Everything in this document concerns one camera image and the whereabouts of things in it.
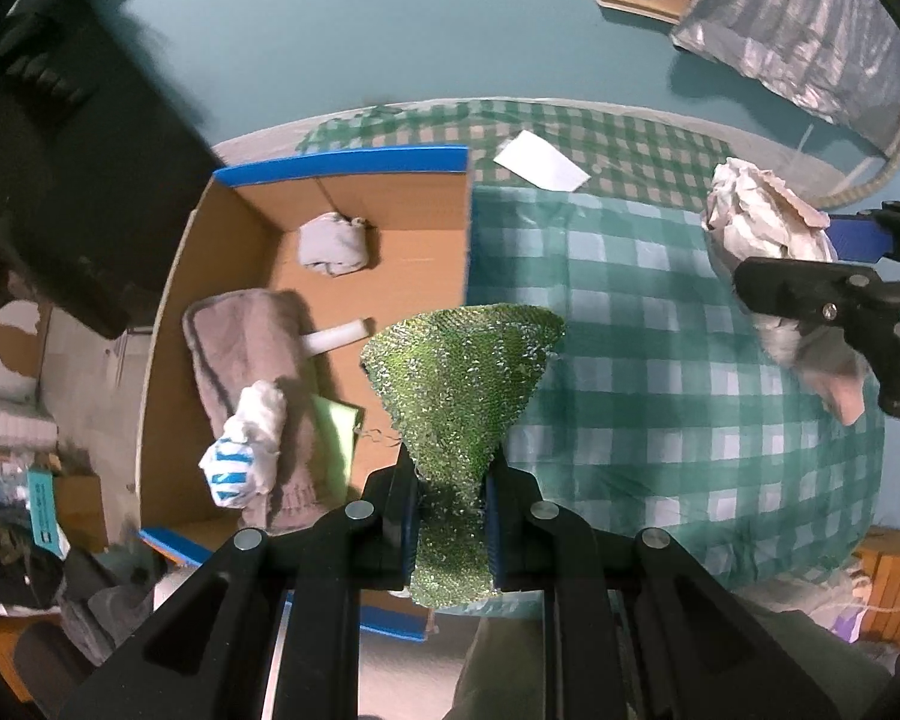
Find wooden slat crate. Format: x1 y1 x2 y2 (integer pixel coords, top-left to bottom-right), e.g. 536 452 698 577
853 527 900 647

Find beige rope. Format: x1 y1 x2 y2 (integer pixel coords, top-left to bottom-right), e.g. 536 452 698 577
817 82 900 207

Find silver foil bag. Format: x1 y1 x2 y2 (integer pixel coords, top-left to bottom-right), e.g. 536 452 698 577
671 0 900 155

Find grey-brown sweatpants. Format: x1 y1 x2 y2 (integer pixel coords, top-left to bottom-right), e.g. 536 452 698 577
182 287 323 533

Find teal carton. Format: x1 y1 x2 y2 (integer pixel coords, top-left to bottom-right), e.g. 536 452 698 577
25 467 70 554

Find white and pink soft cloth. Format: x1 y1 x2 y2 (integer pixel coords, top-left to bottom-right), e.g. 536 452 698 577
701 157 882 425

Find white blue-striped sock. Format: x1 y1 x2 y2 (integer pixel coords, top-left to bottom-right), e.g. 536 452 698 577
199 381 288 515

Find blue-edged cardboard box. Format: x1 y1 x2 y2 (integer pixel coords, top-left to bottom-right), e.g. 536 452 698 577
136 144 472 642

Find white paper sheet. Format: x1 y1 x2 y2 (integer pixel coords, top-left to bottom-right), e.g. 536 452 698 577
493 130 592 192

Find white foam box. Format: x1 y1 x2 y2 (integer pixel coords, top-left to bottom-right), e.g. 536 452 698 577
0 381 59 460

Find white tube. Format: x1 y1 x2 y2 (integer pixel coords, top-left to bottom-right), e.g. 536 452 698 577
302 319 376 356

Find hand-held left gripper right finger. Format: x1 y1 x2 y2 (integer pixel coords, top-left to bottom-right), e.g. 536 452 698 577
483 457 852 720

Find dark clothes pile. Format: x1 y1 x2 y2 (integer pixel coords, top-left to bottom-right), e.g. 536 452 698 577
0 520 66 610

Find light green cloth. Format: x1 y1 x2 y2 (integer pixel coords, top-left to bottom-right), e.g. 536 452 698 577
311 394 366 500

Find grey sock bundle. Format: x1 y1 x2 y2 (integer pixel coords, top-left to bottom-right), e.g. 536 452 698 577
298 212 372 278

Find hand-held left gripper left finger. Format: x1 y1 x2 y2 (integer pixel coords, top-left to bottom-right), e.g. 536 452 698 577
60 463 421 720

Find wooden strip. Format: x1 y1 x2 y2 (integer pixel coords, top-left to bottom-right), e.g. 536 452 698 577
592 0 685 26

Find light green checkered plastic sheet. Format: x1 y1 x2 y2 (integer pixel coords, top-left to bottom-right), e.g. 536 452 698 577
465 184 890 595

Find person's olive trousers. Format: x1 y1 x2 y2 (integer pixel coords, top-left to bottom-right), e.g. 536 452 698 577
450 591 893 720

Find dark green checkered blanket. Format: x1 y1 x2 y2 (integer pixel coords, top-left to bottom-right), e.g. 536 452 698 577
300 97 736 215

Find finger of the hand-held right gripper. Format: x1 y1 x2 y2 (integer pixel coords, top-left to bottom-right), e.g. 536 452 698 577
829 199 900 272
733 256 890 342

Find green sequin cloth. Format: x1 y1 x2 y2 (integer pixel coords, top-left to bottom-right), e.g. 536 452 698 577
360 304 567 608

